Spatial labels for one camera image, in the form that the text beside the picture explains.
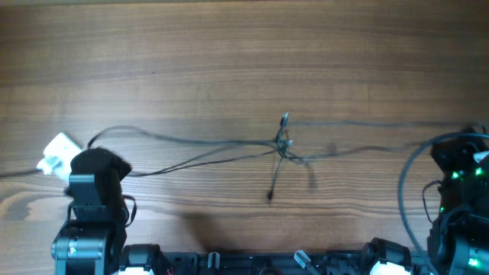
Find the black usb cable one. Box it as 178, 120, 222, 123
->
86, 111, 489, 161

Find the black right camera cable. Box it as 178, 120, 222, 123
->
397, 131, 489, 275

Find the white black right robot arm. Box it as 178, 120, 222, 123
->
427, 128, 488, 275

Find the black usb cable two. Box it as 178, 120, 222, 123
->
129, 141, 432, 178

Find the black usb cable three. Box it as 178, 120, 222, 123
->
267, 144, 318, 203

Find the black left camera cable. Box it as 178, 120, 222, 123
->
0, 167, 43, 179

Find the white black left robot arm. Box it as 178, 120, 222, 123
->
51, 147, 138, 274

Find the black camera cable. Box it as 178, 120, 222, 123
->
397, 131, 489, 275
0, 167, 43, 179

